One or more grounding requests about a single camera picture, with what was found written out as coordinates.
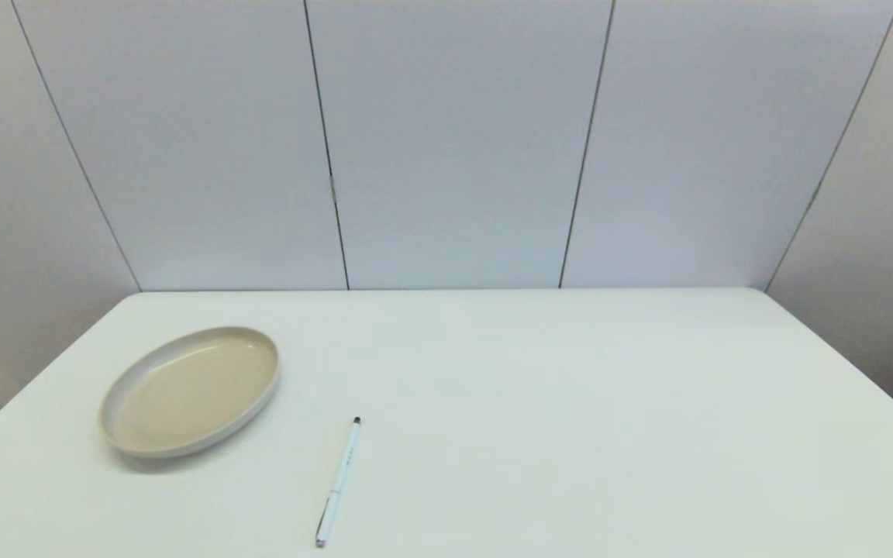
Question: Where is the white pen with black tip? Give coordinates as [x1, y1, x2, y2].
[315, 416, 363, 549]

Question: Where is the beige oval plate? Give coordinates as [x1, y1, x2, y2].
[98, 326, 281, 460]

